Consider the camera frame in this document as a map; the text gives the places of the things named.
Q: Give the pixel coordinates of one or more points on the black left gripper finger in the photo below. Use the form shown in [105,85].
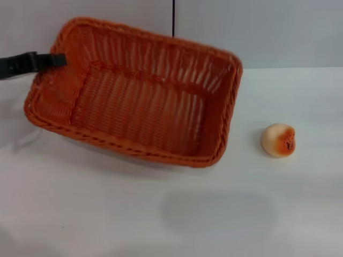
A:
[32,64]

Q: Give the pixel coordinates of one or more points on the orange woven plastic basket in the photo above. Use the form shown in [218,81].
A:
[139,107]

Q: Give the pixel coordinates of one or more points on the round toy bread bun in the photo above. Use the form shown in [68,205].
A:
[276,140]

